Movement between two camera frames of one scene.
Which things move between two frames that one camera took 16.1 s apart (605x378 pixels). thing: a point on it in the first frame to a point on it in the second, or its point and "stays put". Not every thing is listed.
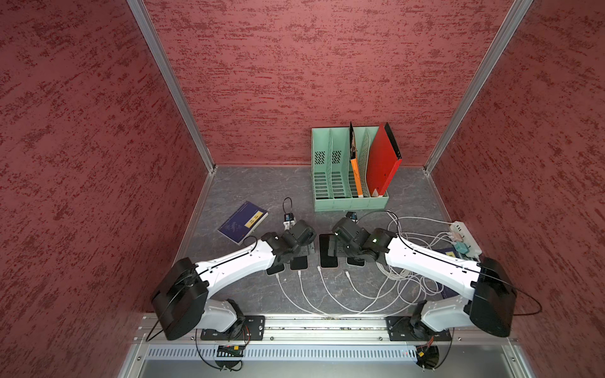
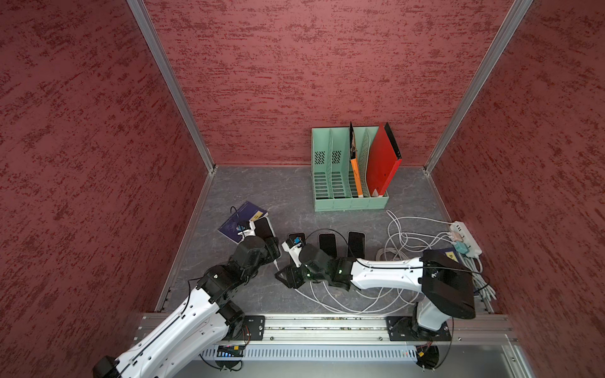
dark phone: [275, 268] to [263, 227]
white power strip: [462, 231] stays put
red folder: [383, 161] stays put
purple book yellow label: [243, 222] stays put
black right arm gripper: [339, 250] to [291, 275]
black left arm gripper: [310, 241] to [270, 250]
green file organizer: [333, 180] stays put
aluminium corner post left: [173, 82] stays put
